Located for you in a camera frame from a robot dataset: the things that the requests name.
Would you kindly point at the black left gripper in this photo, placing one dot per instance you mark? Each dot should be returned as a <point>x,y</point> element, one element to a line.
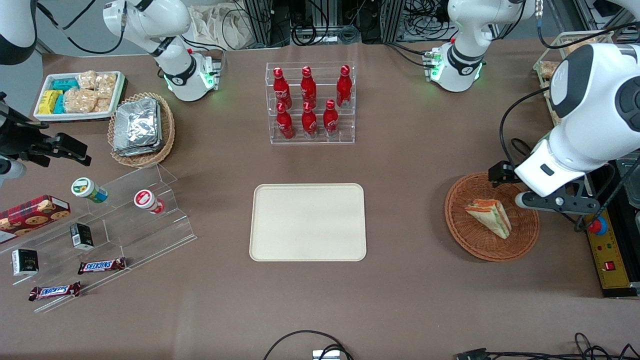
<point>500,172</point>

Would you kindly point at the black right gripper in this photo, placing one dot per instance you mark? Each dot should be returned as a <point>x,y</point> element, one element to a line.
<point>20,140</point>

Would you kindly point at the triangle sandwich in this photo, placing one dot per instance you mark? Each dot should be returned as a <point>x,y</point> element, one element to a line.
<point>492,217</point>

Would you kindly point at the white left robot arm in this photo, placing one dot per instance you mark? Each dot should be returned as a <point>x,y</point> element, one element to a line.
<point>590,115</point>

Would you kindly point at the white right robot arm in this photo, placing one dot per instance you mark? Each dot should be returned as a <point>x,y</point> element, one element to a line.
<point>170,45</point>

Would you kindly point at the round brown wicker basket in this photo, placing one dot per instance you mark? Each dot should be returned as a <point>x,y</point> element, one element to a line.
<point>475,235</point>

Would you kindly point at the white rectangular snack tray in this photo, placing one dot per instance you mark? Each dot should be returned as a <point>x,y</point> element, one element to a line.
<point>44,116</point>

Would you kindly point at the oval wicker basket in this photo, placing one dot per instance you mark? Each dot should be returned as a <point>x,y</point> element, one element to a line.
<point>167,135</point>

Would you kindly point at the beige plastic serving tray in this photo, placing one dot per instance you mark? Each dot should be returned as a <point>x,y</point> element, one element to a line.
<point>307,222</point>

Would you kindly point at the red cookie box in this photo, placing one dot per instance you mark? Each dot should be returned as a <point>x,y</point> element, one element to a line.
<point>32,215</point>

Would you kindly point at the yellow snack packet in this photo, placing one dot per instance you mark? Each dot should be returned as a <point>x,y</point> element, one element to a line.
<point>49,101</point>

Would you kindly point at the green lid yogurt cup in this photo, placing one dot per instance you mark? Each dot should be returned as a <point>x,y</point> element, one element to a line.
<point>89,190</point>

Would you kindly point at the teal snack packet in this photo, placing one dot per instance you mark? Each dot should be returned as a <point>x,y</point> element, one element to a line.
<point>60,105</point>
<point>65,84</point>

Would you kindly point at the small black carton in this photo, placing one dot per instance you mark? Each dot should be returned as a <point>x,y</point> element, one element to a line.
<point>81,236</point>
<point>25,262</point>

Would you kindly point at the clear rice cracker packet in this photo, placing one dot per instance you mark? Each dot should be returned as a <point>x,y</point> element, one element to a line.
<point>103,104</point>
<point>87,79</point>
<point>106,84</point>
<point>80,100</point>

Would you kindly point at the yellow emergency stop box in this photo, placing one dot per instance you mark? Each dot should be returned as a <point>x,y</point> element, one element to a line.
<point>612,260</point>

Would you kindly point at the clear plastic container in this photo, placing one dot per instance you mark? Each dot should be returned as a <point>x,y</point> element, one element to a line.
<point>631,180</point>

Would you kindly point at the snickers chocolate bar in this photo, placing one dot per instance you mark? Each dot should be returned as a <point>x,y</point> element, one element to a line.
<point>101,265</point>
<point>54,291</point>

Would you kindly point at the stack of silver foil packets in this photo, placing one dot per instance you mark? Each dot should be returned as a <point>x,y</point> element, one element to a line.
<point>136,127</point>

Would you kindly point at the red lid yogurt cup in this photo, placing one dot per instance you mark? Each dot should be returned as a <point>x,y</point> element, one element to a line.
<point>147,201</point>

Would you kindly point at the clear acrylic step display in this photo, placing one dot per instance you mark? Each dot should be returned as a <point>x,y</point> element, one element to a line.
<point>150,235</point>

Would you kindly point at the red cola bottle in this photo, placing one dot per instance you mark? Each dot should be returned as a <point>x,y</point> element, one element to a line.
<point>309,124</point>
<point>343,87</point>
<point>330,121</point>
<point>281,90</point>
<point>285,125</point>
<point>308,87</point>

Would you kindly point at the clear acrylic bottle rack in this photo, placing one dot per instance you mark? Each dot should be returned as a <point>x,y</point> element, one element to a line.
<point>311,141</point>

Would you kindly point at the small silver device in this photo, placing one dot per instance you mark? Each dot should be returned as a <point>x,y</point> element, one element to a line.
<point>326,355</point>

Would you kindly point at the beige cloth bag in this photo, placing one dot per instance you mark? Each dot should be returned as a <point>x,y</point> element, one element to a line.
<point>220,25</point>

